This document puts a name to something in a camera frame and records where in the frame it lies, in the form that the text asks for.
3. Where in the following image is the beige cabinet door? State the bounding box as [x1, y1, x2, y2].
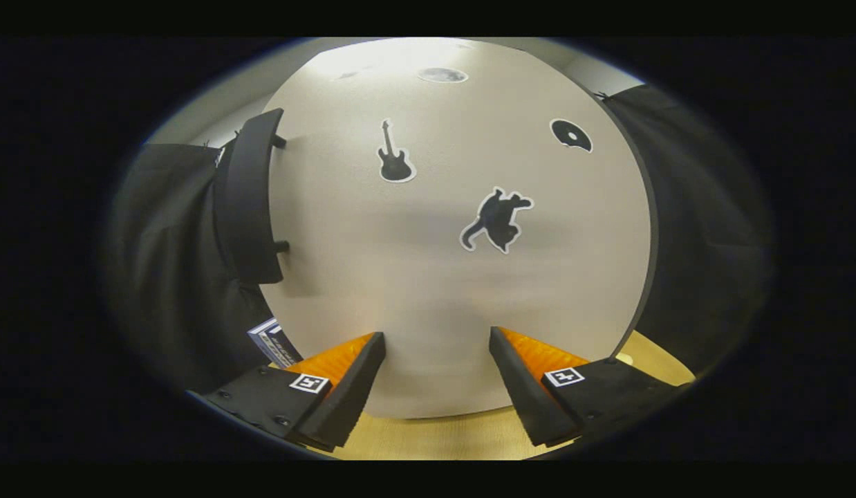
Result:
[261, 37, 660, 420]

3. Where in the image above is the black backdrop cloth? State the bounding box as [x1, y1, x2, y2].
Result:
[104, 83, 774, 395]

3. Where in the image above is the black door handle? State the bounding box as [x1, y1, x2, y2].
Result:
[215, 108, 290, 286]

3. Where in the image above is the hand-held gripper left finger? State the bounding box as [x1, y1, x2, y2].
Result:
[203, 332, 387, 452]

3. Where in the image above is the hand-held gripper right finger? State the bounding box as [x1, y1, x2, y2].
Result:
[488, 326, 678, 448]

